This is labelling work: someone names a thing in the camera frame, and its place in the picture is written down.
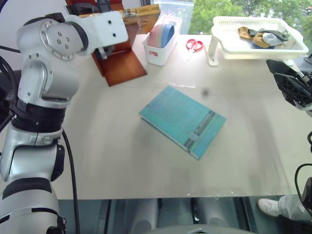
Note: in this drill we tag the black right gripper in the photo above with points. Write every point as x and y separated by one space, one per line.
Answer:
308 81

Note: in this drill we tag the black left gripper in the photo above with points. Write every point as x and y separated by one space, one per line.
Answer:
105 52

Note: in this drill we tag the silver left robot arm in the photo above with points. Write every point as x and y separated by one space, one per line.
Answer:
34 102

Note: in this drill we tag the teal hardcover book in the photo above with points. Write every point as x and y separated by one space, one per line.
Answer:
182 119

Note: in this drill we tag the white plastic tray rack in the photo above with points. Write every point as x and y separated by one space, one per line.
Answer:
256 52

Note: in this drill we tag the light grey sock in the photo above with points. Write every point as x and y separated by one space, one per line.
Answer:
271 39

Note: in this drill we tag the tan sock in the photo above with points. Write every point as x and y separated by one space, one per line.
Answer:
259 40

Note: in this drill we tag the dark grey sock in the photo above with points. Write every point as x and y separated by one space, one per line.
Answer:
275 33

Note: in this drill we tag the brown sock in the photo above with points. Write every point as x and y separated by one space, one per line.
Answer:
244 33

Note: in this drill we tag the pink bowl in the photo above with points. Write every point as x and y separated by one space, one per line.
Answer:
157 35

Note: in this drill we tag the brown wooden box stand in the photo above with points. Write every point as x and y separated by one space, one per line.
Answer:
119 65

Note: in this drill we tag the blue bowl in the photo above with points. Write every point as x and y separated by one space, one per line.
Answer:
168 33

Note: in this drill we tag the white plastic storage bin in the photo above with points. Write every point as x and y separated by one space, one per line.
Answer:
161 48

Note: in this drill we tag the clear plastic box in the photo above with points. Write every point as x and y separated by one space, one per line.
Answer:
176 9

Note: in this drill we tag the clear plastic strip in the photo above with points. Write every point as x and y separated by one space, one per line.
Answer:
182 85

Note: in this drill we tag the light grey trouser leg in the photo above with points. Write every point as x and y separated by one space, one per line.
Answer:
291 207

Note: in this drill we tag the white shoe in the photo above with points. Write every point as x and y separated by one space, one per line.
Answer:
268 207

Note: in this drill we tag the grey rounded robot leg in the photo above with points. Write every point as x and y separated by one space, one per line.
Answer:
143 217
213 214

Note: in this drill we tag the grey robot torso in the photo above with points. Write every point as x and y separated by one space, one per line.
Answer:
202 230

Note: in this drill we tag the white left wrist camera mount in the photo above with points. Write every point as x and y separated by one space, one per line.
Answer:
107 28

